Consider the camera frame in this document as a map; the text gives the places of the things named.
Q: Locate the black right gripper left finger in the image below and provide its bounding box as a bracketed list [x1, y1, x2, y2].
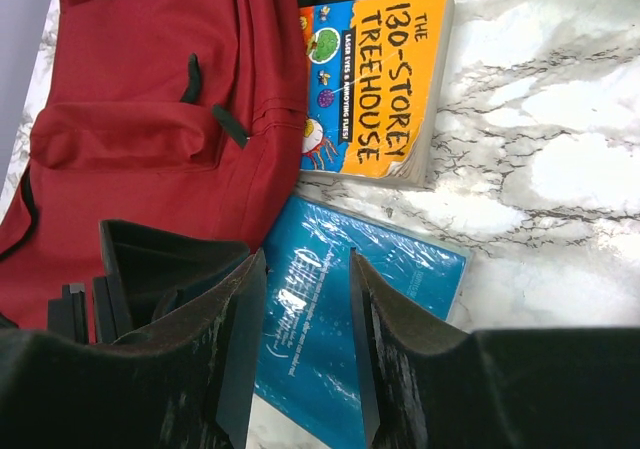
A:
[1, 252, 266, 448]

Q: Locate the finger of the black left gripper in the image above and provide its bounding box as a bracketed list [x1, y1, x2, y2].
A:
[47, 218, 251, 345]

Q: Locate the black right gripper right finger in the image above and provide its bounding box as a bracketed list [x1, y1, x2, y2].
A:
[350, 253, 639, 448]

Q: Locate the blue paperback book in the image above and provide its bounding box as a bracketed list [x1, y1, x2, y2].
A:
[255, 196, 471, 448]

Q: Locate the red student backpack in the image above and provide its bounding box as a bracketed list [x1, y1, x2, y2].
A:
[1, 0, 343, 330]

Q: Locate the orange treehouse storybook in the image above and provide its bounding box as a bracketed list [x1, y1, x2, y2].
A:
[300, 0, 455, 186]

